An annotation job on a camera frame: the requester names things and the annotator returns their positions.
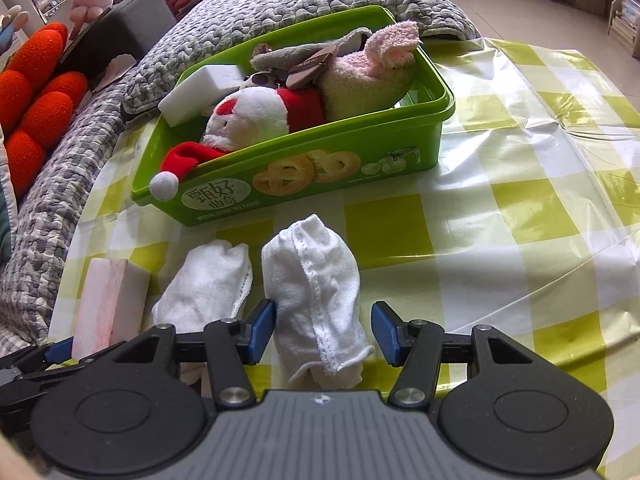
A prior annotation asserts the orange carrot plush pillow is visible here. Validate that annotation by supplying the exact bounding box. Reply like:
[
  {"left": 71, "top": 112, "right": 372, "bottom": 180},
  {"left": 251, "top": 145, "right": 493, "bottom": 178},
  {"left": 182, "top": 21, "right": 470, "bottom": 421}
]
[{"left": 0, "top": 21, "right": 90, "bottom": 198}]

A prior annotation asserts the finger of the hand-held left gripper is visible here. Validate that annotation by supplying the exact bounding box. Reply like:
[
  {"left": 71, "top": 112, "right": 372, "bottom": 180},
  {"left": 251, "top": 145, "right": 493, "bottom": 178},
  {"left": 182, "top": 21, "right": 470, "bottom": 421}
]
[
  {"left": 10, "top": 347, "right": 118, "bottom": 387},
  {"left": 0, "top": 338, "right": 76, "bottom": 367}
]

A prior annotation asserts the large white cloth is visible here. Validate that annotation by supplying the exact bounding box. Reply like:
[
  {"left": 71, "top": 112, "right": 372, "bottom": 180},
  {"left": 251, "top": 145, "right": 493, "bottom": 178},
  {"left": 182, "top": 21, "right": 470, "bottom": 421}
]
[{"left": 261, "top": 214, "right": 375, "bottom": 390}]

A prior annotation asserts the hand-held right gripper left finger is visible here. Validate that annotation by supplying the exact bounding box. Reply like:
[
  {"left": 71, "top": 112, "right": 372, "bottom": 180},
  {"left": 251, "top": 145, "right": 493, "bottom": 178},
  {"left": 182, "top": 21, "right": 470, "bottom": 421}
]
[{"left": 112, "top": 299, "right": 277, "bottom": 407}]

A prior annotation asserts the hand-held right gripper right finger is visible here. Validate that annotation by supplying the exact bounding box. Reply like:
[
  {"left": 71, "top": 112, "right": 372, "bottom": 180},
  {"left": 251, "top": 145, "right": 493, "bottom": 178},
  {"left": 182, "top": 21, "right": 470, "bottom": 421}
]
[{"left": 371, "top": 301, "right": 536, "bottom": 408}]

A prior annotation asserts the teal patterned pillow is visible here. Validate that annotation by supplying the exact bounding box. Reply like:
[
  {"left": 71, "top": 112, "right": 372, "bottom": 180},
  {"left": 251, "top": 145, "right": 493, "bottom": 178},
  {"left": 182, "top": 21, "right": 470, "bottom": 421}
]
[{"left": 0, "top": 130, "right": 13, "bottom": 263}]

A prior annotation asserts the small white cloth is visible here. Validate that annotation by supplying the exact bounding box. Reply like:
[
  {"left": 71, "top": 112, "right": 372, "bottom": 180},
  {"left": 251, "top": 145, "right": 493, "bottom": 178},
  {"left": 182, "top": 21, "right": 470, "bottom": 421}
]
[{"left": 151, "top": 240, "right": 252, "bottom": 396}]

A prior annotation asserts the pink and white sponge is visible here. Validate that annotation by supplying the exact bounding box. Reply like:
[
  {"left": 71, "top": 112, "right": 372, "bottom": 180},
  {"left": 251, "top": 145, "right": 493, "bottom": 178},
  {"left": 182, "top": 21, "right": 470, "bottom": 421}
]
[{"left": 71, "top": 258, "right": 152, "bottom": 358}]

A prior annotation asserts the pink octopus plush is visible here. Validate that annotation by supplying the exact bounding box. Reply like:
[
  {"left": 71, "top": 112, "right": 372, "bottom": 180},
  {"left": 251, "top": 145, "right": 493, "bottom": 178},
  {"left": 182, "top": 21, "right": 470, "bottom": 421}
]
[{"left": 67, "top": 0, "right": 114, "bottom": 41}]

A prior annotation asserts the grey quilted sofa cover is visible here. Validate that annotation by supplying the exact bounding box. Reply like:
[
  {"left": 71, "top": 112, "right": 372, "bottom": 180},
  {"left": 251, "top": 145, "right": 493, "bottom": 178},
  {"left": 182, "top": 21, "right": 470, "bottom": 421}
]
[{"left": 0, "top": 67, "right": 146, "bottom": 356}]

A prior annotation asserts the small wooden rack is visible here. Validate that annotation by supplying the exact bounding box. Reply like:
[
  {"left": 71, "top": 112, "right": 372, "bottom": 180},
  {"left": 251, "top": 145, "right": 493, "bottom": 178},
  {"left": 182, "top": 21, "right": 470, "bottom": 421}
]
[{"left": 597, "top": 0, "right": 640, "bottom": 58}]

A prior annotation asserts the grey sofa armrest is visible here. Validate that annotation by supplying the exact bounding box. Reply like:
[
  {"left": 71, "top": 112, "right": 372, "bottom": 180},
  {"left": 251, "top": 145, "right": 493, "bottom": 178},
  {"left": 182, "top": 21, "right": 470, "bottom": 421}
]
[{"left": 52, "top": 0, "right": 176, "bottom": 81}]

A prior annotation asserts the pink plush rabbit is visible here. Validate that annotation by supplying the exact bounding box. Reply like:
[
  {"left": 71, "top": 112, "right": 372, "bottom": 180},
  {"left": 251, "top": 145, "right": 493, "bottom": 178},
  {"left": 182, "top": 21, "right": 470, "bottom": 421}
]
[{"left": 320, "top": 20, "right": 421, "bottom": 120}]

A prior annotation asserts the grey plush cloth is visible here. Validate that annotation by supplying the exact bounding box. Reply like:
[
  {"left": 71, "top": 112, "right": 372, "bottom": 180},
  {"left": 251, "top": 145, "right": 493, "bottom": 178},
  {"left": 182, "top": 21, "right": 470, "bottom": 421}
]
[{"left": 250, "top": 27, "right": 373, "bottom": 73}]

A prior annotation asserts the grey blue plush toy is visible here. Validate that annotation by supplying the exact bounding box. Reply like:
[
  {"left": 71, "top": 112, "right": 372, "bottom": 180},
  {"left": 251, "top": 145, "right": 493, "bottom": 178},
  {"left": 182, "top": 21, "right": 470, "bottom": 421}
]
[{"left": 0, "top": 5, "right": 30, "bottom": 53}]

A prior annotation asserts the santa plush toy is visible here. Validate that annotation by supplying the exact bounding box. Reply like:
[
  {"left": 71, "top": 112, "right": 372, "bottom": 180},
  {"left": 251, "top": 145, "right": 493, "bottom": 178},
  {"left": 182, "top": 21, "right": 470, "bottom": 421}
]
[{"left": 149, "top": 86, "right": 328, "bottom": 200}]

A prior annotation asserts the green plastic box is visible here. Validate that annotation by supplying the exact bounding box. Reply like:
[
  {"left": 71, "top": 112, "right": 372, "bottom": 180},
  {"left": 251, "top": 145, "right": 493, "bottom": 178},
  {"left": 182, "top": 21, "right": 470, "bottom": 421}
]
[{"left": 131, "top": 6, "right": 456, "bottom": 227}]

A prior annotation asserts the white scalloped paper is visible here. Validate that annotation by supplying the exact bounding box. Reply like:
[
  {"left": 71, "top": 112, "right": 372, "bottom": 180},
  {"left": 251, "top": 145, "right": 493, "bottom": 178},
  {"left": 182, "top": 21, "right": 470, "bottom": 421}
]
[{"left": 92, "top": 55, "right": 138, "bottom": 92}]

